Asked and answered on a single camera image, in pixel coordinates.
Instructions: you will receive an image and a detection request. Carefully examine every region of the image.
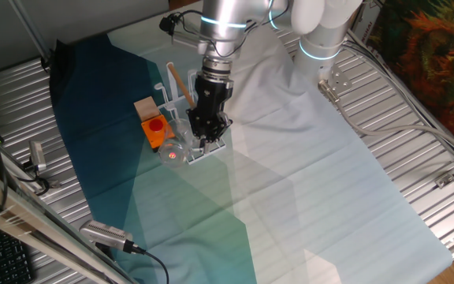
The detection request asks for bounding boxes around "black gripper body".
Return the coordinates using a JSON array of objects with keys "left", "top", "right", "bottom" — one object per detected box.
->
[{"left": 192, "top": 72, "right": 235, "bottom": 121}]

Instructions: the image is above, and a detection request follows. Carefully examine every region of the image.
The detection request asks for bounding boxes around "grey metal pole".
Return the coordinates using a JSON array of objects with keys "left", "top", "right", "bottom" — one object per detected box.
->
[{"left": 8, "top": 0, "right": 54, "bottom": 66}]

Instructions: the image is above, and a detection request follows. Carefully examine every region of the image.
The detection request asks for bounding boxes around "clear glass cup with handle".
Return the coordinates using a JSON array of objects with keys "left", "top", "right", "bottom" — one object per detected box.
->
[{"left": 158, "top": 118, "right": 205, "bottom": 170}]

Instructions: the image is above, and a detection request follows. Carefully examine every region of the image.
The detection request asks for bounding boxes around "white cup rack wooden handle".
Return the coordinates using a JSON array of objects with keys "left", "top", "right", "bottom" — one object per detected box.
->
[{"left": 153, "top": 62, "right": 228, "bottom": 166}]

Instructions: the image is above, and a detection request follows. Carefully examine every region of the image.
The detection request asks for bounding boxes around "plain wooden block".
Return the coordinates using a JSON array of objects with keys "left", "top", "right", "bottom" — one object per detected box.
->
[{"left": 133, "top": 95, "right": 162, "bottom": 122}]

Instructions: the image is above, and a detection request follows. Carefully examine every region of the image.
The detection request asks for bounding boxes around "thin grey cable bundle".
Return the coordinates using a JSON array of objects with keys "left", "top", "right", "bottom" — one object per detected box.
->
[{"left": 339, "top": 41, "right": 454, "bottom": 161}]

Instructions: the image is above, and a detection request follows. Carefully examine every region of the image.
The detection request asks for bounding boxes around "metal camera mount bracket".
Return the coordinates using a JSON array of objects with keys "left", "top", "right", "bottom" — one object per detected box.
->
[{"left": 13, "top": 159, "right": 61, "bottom": 197}]

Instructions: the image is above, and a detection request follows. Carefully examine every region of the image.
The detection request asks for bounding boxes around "orange box red push button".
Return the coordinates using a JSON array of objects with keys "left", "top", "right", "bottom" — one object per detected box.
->
[{"left": 140, "top": 114, "right": 172, "bottom": 150}]

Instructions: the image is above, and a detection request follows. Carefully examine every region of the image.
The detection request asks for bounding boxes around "colourful orange green fabric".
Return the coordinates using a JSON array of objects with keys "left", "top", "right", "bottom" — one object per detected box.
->
[{"left": 368, "top": 0, "right": 454, "bottom": 149}]

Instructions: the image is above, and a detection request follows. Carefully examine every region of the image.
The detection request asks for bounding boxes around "aluminium frame bar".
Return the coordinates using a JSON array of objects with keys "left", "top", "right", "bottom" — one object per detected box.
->
[{"left": 0, "top": 160, "right": 140, "bottom": 284}]

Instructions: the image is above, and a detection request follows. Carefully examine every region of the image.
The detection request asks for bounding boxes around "small metal table bracket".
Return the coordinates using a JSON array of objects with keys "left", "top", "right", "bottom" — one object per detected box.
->
[{"left": 434, "top": 172, "right": 454, "bottom": 189}]

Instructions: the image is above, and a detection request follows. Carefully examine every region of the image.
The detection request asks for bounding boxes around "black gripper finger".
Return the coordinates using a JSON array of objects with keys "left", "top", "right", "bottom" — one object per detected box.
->
[
  {"left": 186, "top": 108, "right": 210, "bottom": 150},
  {"left": 205, "top": 111, "right": 235, "bottom": 155}
]

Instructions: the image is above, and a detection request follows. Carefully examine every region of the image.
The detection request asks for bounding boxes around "cardboard box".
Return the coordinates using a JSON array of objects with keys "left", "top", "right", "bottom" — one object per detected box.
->
[{"left": 348, "top": 0, "right": 382, "bottom": 47}]

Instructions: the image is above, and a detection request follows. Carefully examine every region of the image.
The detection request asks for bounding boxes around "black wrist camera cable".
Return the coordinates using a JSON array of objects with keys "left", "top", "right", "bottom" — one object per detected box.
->
[{"left": 158, "top": 0, "right": 291, "bottom": 59}]

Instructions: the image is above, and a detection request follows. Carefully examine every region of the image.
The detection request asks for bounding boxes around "thick grey robot cable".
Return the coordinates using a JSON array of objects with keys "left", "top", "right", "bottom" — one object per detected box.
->
[{"left": 318, "top": 80, "right": 454, "bottom": 159}]

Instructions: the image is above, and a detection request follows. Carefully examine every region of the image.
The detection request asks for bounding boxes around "blue green white tablecloth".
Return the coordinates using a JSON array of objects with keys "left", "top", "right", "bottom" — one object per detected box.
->
[{"left": 49, "top": 0, "right": 454, "bottom": 284}]

